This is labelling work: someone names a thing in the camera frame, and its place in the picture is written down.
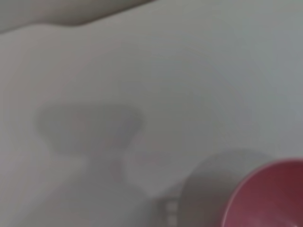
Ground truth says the pink plastic bowl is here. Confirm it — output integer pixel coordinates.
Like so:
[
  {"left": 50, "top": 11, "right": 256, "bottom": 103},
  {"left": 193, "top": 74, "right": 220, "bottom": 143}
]
[{"left": 219, "top": 157, "right": 303, "bottom": 227}]

